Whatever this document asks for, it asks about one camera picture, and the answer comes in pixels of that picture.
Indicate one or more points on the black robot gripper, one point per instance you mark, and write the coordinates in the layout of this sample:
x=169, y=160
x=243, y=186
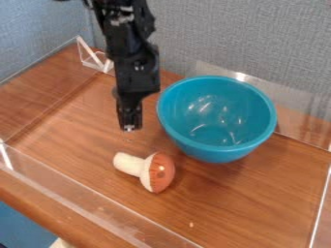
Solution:
x=137, y=80

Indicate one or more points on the brown and white toy mushroom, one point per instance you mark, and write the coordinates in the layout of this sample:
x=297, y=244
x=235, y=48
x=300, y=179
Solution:
x=155, y=170

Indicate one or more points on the blue plastic bowl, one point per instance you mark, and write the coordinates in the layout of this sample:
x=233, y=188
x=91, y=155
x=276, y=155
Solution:
x=216, y=117

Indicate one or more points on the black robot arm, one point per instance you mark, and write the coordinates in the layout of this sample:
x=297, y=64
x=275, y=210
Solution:
x=127, y=24

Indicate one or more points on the clear acrylic front barrier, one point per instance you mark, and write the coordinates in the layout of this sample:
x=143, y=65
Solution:
x=107, y=213

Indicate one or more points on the clear acrylic barrier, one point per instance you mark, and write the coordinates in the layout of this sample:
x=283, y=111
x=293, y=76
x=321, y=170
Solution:
x=303, y=112
x=107, y=213

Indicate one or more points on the clear acrylic back barrier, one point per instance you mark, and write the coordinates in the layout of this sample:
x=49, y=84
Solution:
x=303, y=112

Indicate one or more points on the clear acrylic corner bracket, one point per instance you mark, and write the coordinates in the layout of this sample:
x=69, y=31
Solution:
x=93, y=59

